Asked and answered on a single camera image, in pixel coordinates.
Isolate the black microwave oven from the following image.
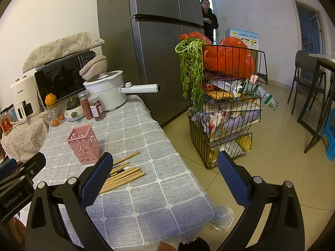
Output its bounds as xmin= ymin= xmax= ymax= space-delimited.
xmin=34 ymin=50 xmax=96 ymax=101

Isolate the grey checked tablecloth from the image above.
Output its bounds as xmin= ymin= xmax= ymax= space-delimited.
xmin=19 ymin=94 xmax=233 ymax=251

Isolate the blue white cardboard box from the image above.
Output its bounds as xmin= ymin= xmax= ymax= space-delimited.
xmin=225 ymin=28 xmax=259 ymax=50

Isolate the green squash in bowl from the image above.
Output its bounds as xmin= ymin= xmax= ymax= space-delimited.
xmin=64 ymin=97 xmax=85 ymax=122

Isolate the dark grey refrigerator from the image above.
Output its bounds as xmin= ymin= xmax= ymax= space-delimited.
xmin=97 ymin=0 xmax=203 ymax=125

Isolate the orange fruit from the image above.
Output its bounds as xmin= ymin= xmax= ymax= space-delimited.
xmin=44 ymin=93 xmax=57 ymax=107

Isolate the pink perforated utensil holder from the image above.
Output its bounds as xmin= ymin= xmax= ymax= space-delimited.
xmin=66 ymin=124 xmax=101 ymax=164

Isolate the white electric pot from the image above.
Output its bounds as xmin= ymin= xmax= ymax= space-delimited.
xmin=84 ymin=70 xmax=160 ymax=111

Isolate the black wire storage rack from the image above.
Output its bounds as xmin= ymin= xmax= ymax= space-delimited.
xmin=188 ymin=49 xmax=267 ymax=168

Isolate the labelled red spice jar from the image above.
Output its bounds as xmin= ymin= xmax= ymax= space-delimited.
xmin=88 ymin=96 xmax=105 ymax=121

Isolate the red tea tin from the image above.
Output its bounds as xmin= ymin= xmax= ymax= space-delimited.
xmin=1 ymin=112 xmax=13 ymax=135

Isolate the black chopstick gold band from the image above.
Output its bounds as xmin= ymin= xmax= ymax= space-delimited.
xmin=110 ymin=166 xmax=130 ymax=177

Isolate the blue plastic stool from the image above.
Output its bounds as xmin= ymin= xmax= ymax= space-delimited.
xmin=320 ymin=109 xmax=335 ymax=161

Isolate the dotted white cloth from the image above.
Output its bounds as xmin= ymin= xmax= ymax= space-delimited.
xmin=1 ymin=116 xmax=49 ymax=163

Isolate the green long beans bunch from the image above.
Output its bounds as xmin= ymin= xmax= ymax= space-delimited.
xmin=175 ymin=37 xmax=205 ymax=111

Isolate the black chair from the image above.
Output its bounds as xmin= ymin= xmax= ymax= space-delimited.
xmin=287 ymin=50 xmax=326 ymax=114

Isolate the woven beige basket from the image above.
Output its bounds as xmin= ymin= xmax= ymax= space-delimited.
xmin=80 ymin=56 xmax=108 ymax=81

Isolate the red plastic bag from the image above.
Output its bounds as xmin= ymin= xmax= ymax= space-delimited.
xmin=175 ymin=32 xmax=255 ymax=79

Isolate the floral microwave cover cloth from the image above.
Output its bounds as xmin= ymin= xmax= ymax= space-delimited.
xmin=22 ymin=32 xmax=104 ymax=73

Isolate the glass jar with kumquats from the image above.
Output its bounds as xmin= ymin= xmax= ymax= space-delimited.
xmin=48 ymin=103 xmax=65 ymax=128

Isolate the white toaster appliance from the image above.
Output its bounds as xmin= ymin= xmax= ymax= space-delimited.
xmin=10 ymin=75 xmax=41 ymax=121

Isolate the wooden chopstick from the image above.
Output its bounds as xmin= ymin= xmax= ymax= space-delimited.
xmin=99 ymin=171 xmax=145 ymax=194
xmin=113 ymin=151 xmax=140 ymax=166
xmin=106 ymin=167 xmax=141 ymax=182
xmin=103 ymin=168 xmax=145 ymax=188
xmin=110 ymin=162 xmax=129 ymax=174

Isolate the person in black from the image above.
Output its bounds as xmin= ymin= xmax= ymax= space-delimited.
xmin=200 ymin=0 xmax=219 ymax=43

